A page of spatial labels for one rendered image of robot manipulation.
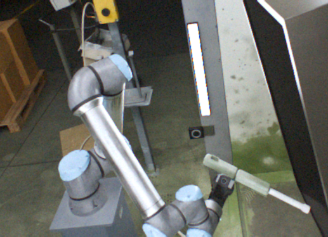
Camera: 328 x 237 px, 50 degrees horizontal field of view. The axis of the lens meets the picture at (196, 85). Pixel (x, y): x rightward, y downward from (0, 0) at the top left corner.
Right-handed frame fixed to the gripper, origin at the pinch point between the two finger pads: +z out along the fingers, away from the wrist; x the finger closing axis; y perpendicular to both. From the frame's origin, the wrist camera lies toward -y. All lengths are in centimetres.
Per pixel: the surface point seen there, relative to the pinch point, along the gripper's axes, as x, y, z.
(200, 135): -30, 35, 64
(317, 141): 21, -53, -32
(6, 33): -292, 86, 155
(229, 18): -34, -47, 67
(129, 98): -80, 23, 53
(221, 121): -20, 23, 71
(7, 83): -261, 126, 126
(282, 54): 1, -53, 25
